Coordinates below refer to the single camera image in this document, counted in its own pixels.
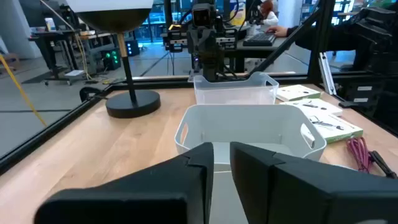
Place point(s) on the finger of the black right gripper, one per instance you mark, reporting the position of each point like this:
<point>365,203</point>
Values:
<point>214,40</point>
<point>196,40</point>

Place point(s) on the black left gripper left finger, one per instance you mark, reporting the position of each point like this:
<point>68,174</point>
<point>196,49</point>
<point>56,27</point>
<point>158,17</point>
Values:
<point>155,193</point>

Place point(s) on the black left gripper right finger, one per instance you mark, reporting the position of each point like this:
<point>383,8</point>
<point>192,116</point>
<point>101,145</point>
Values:
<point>311,196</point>

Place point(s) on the white green product box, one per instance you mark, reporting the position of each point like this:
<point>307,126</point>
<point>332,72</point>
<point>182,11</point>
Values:
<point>295,92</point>
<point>320,105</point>
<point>335,127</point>

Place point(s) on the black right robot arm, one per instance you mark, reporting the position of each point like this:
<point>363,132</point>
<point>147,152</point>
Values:
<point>214,71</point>

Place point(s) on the clear plastic bin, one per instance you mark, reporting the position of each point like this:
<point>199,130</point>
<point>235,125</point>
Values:
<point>233,93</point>

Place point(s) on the black office desk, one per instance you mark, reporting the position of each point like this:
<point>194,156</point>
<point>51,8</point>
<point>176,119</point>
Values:
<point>245,51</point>

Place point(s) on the black computer keyboard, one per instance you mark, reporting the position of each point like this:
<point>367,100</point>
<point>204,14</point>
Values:
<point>259,39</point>

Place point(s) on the person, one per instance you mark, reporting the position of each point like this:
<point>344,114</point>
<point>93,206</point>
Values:
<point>270,17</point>
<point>373,31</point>

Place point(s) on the person's hand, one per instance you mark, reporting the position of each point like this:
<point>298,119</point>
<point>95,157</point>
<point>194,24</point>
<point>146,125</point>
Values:
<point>276,31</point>

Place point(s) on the black box with blue lights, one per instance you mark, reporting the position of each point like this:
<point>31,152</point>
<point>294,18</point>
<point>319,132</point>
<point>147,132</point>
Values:
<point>132,48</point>

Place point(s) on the computer with green lights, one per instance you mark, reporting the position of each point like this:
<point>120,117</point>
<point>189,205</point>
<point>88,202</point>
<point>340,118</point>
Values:
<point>111,59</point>

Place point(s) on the white globe table lamp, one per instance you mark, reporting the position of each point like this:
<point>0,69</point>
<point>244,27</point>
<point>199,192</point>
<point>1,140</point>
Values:
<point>133,104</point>

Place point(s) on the black box with white labels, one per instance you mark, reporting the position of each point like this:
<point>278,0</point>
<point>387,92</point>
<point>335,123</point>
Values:
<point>373,93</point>

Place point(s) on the black workbench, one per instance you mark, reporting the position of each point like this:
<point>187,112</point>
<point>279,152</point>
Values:
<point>56,37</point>

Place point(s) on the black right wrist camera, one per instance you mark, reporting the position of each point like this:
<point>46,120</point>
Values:
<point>202,15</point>

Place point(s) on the white metal bracket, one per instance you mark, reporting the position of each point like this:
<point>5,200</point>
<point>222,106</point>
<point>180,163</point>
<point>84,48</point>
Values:
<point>326,74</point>

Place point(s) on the black frame clamp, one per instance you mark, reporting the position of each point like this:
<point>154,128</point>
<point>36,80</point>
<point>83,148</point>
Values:
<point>88,92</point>

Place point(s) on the black aluminium table frame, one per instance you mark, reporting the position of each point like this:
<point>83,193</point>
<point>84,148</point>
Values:
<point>46,132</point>

